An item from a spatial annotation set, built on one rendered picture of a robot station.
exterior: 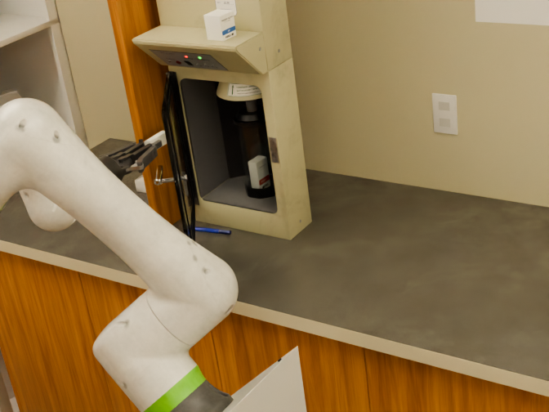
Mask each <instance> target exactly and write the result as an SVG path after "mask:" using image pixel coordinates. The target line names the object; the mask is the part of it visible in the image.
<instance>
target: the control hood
mask: <svg viewBox="0 0 549 412"><path fill-rule="evenodd" d="M236 34H237V35H235V36H234V37H232V38H229V39H227V40H225V41H224V42H222V41H215V40H208V37H207V32H206V29H203V28H190V27H179V26H166V25H160V26H158V27H156V28H154V29H152V30H150V31H147V32H145V33H143V34H141V35H139V36H137V37H135V38H133V39H132V42H133V43H134V44H135V45H136V46H138V47H139V48H140V49H141V50H142V51H143V52H145V53H146V54H148V55H149V56H150V57H152V58H153V59H154V60H156V61H157V62H158V63H159V64H160V65H168V64H167V63H165V62H164V61H163V60H161V59H160V58H159V57H157V56H156V55H155V54H154V53H153V52H152V51H150V50H159V51H168V52H186V53H196V54H205V55H211V56H212V57H213V58H214V59H215V60H217V61H218V62H219V63H220V64H222V65H223V66H224V67H225V68H226V69H228V70H221V71H229V72H237V73H245V74H265V73H266V72H267V71H268V70H267V64H266V52H265V46H264V39H263V33H262V32H250V31H238V30H236ZM170 66H178V65H170Z"/></svg>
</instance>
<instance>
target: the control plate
mask: <svg viewBox="0 0 549 412"><path fill-rule="evenodd" d="M150 51H152V52H153V53H154V54H155V55H156V56H157V57H159V58H160V59H161V60H163V61H164V62H165V63H167V64H168V65H178V66H186V67H195V68H204V69H219V70H228V69H226V68H225V67H224V66H223V65H222V64H220V63H219V62H218V61H217V60H215V59H214V58H213V57H212V56H211V55H205V54H196V53H186V52H177V51H159V50H150ZM184 56H188V57H184ZM198 56H199V57H201V58H202V59H199V58H198ZM168 60H170V61H171V62H168ZM184 60H186V61H189V62H190V63H191V64H192V65H188V64H186V63H185V62H184ZM176 61H180V62H181V64H180V65H179V64H177V63H176ZM195 63H199V65H196V64H195ZM203 64H206V65H205V66H203ZM211 65H214V66H213V67H212V66H211Z"/></svg>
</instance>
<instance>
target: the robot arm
mask: <svg viewBox="0 0 549 412"><path fill-rule="evenodd" d="M166 144H167V140H166V135H165V131H161V132H159V133H157V134H155V135H154V136H152V137H151V138H149V139H148V140H146V141H144V142H143V139H140V140H139V143H138V144H136V143H135V142H133V143H131V144H128V145H126V146H123V147H121V148H119V149H117V150H114V151H112V152H109V153H108V154H102V155H100V158H97V157H96V156H95V155H94V154H93V153H92V152H91V151H90V150H89V149H88V148H87V147H86V145H85V144H84V143H83V142H82V141H81V139H80V138H79V137H78V136H77V135H76V134H75V133H74V131H73V130H72V129H71V128H70V127H69V125H68V124H67V123H66V122H65V121H64V120H63V119H62V118H61V117H60V116H59V114H58V113H57V112H56V111H55V110H54V109H53V108H52V107H51V106H49V105H48V104H47V103H45V102H43V101H40V100H36V99H33V98H19V99H15V100H12V101H8V102H7V103H6V104H4V105H2V106H1V107H0V212H1V211H2V210H3V209H4V208H5V206H6V205H7V202H8V201H9V199H10V198H11V197H12V196H13V195H14V194H15V193H16V192H18V191H19V192H20V196H21V198H22V200H23V201H24V204H25V207H26V209H27V212H28V214H29V217H30V219H31V220H32V221H33V223H34V224H35V225H36V226H38V227H40V228H41V229H43V230H45V231H62V230H64V229H66V228H68V227H69V226H71V225H72V224H73V223H74V222H75V221H76V220H77V221H78V222H79V223H81V224H82V225H83V226H84V227H86V228H87V229H88V230H89V231H90V232H91V233H92V234H93V235H95V236H96V237H97V238H98V239H99V240H101V241H102V242H103V243H104V244H105V245H106V246H107V247H109V248H110V249H111V250H112V251H113V252H114V253H115V254H116V255H118V256H119V257H120V258H121V259H122V260H123V261H124V262H125V263H126V264H127V265H128V266H129V267H130V268H131V269H132V270H133V271H134V272H135V273H136V274H137V275H138V276H139V277H140V278H141V279H142V280H143V281H144V282H145V283H146V284H147V285H148V286H149V288H148V289H147V290H146V291H145V292H144V293H143V294H142V295H141V296H140V297H139V298H138V299H137V300H135V301H134V302H133V303H132V304H131V305H130V306H129V307H127V308H126V309H125V310H124V311H123V312H122V313H120V314H119V315H118V316H117V317H116V318H115V319H114V320H112V321H111V322H110V323H109V324H108V325H107V326H106V327H105V328H104V329H103V330H102V332H101V333H100V334H99V336H98V337H97V339H96V341H95V342H94V344H93V348H92V350H93V354H94V356H95V358H96V359H97V360H98V361H99V362H100V364H101V365H102V366H103V368H104V369H105V370H106V371H107V373H108V374H109V375H110V376H111V378H112V379H113V380H114V381H115V382H116V383H117V384H118V385H119V387H120V388H121V389H122V390H123V392H124V393H125V394H126V395H127V396H128V398H129V399H130V400H131V401H132V402H133V403H134V405H135V406H136V407H137V408H138V410H139V411H140V412H222V411H223V410H225V408H226V407H227V406H228V405H229V404H230V403H231V402H232V401H233V398H232V397H231V395H230V394H228V393H225V392H223V391H220V390H219V389H217V388H215V387H214V386H212V385H211V384H210V383H209V382H208V381H207V380H206V379H205V378H204V376H203V374H202V372H201V370H200V368H199V366H198V365H197V364H196V363H195V362H194V360H193V359H192V358H191V357H190V354H189V351H190V349H191V348H192V346H194V345H195V344H196V343H197V342H198V341H199V340H201V339H202V338H203V337H204V336H205V335H206V334H208V333H209V332H210V331H211V330H212V329H214V328H215V327H216V326H217V325H218V324H219V323H221V322H222V321H223V320H224V319H225V318H226V317H227V316H228V315H229V314H230V313H231V312H232V310H233V309H234V306H235V303H236V302H237V298H238V293H239V287H238V282H237V279H236V276H235V274H234V272H233V270H232V269H231V268H230V266H229V265H228V264H227V263H226V262H224V261H223V260H222V259H220V258H219V257H217V256H216V255H214V254H213V253H211V252H209V251H208V250H206V249H205V248H204V247H202V246H201V245H200V244H198V243H196V242H195V241H193V240H192V239H191V238H190V237H188V236H187V235H185V234H184V233H182V232H181V231H179V230H178V229H177V228H175V227H174V226H173V225H172V224H171V223H170V222H168V221H167V220H165V219H164V218H163V217H161V216H160V215H159V214H158V213H156V212H155V211H154V210H153V209H152V208H151V207H150V206H149V205H148V204H146V203H145V202H144V201H143V200H142V199H140V198H139V197H138V196H137V195H136V194H134V193H133V192H132V191H131V190H130V189H129V188H128V187H127V186H126V185H124V184H123V183H122V179H123V177H124V176H125V175H127V174H129V173H131V172H132V171H133V170H137V171H139V173H141V172H144V171H145V168H146V167H147V166H148V165H149V164H150V163H151V162H152V161H153V160H154V159H155V158H156V157H157V156H158V152H157V149H159V148H160V147H162V146H164V145H166Z"/></svg>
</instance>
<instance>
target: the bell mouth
mask: <svg viewBox="0 0 549 412"><path fill-rule="evenodd" d="M216 94H217V95H218V96H219V97H220V98H221V99H224V100H228V101H251V100H256V99H261V98H262V94H261V90H260V89H259V87H257V86H254V85H247V84H238V83H223V82H219V84H218V88H217V90H216Z"/></svg>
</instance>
